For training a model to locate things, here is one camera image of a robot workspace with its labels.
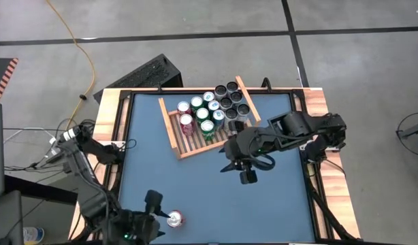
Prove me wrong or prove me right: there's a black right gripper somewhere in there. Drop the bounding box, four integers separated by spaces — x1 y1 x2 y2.
220 151 261 185

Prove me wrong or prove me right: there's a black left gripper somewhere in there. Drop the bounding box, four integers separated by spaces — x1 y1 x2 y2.
122 189 172 244

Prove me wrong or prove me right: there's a red Coca-Cola can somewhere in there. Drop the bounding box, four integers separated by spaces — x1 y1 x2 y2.
176 101 192 116
166 210 185 229
179 113 196 136

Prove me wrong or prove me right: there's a green Sprite can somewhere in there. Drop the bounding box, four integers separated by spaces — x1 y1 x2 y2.
195 107 210 125
190 95 205 113
200 119 216 142

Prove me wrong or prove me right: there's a wooden slatted shelf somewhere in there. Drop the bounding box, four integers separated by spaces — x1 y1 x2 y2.
157 75 262 160

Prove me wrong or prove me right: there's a black floor bar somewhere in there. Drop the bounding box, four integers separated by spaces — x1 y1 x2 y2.
3 175 79 206

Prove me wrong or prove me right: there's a black power strip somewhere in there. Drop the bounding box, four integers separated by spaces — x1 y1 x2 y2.
45 149 65 165

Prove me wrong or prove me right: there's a white blue container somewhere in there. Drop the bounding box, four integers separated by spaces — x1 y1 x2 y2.
23 227 46 245

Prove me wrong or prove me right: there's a black perforated computer case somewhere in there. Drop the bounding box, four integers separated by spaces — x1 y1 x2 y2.
93 53 184 103

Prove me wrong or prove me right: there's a grey stand foot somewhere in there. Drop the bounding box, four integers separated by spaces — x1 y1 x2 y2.
396 120 418 140

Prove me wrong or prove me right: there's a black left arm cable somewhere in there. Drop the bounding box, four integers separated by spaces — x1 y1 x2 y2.
118 137 138 151

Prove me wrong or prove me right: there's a black aluminium table frame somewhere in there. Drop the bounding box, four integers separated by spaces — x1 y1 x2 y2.
69 86 361 245

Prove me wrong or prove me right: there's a white cable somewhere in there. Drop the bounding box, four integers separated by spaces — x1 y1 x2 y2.
3 127 62 154

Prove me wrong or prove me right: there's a black floor cable loop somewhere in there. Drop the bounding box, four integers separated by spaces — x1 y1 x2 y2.
395 112 418 171

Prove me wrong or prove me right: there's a yellow floor cable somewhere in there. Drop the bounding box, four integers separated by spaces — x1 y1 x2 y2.
45 0 96 129

